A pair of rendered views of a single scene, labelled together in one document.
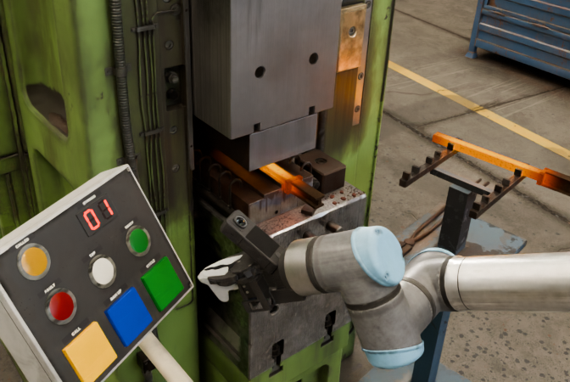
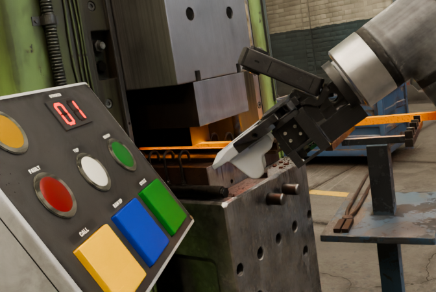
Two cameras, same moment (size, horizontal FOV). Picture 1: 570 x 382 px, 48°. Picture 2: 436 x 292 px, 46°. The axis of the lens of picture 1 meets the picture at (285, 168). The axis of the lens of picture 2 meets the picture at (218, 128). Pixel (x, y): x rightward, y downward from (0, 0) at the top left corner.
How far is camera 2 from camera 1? 0.71 m
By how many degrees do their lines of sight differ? 26
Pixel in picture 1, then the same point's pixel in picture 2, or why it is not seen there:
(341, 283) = (422, 43)
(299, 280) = (366, 68)
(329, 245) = (387, 12)
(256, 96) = (191, 39)
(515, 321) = not seen: outside the picture
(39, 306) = (26, 186)
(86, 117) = (17, 73)
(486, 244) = (412, 202)
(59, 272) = (42, 155)
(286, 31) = not seen: outside the picture
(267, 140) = (209, 92)
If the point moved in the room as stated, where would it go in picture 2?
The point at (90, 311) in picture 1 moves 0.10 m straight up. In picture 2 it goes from (93, 212) to (77, 126)
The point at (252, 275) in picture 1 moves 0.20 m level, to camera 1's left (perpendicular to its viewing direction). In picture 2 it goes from (295, 106) to (139, 134)
